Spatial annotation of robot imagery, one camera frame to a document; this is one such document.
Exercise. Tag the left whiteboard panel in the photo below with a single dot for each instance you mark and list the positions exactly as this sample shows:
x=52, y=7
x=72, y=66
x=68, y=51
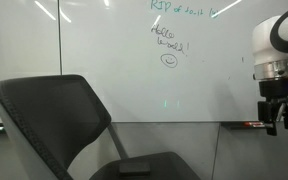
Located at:
x=29, y=38

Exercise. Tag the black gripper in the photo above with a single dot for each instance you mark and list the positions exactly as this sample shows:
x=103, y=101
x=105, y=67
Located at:
x=275, y=105

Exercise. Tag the large white whiteboard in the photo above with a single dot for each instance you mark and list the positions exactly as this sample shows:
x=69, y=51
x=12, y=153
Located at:
x=167, y=60

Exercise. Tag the red whiteboard marker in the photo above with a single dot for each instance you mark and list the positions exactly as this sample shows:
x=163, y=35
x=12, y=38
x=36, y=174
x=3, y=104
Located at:
x=253, y=124

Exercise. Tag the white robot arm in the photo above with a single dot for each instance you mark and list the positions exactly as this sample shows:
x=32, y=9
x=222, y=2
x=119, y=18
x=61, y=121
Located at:
x=270, y=52

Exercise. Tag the black mesh office chair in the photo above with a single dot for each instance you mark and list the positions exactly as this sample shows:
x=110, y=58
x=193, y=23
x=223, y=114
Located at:
x=51, y=119

